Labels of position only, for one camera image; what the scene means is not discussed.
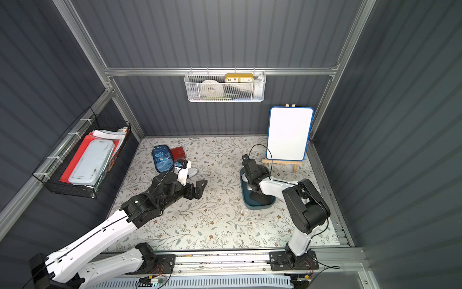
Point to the yellow clock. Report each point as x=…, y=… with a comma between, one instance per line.
x=239, y=78

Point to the white tape roll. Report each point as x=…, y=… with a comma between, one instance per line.
x=211, y=89

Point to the black wire side basket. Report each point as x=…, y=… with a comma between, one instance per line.
x=50, y=171

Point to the white wire wall basket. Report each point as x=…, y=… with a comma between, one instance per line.
x=234, y=92

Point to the white plastic tray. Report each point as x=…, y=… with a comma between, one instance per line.
x=92, y=162

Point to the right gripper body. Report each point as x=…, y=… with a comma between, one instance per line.
x=251, y=170

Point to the white board blue frame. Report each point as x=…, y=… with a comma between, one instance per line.
x=290, y=133

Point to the white mouse row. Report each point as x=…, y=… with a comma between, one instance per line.
x=192, y=172

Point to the white papers in basket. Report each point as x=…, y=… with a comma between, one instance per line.
x=115, y=136

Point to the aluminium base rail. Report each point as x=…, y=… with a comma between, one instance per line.
x=257, y=261

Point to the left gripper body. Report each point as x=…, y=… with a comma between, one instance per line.
x=189, y=188

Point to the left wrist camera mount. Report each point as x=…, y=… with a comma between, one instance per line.
x=181, y=168

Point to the red wallet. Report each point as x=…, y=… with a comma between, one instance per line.
x=178, y=153

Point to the small circuit board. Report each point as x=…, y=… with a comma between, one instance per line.
x=151, y=281

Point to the teal plastic storage box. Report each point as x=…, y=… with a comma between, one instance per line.
x=248, y=201

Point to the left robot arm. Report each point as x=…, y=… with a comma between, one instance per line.
x=74, y=267

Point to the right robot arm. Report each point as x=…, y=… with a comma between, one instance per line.
x=306, y=207

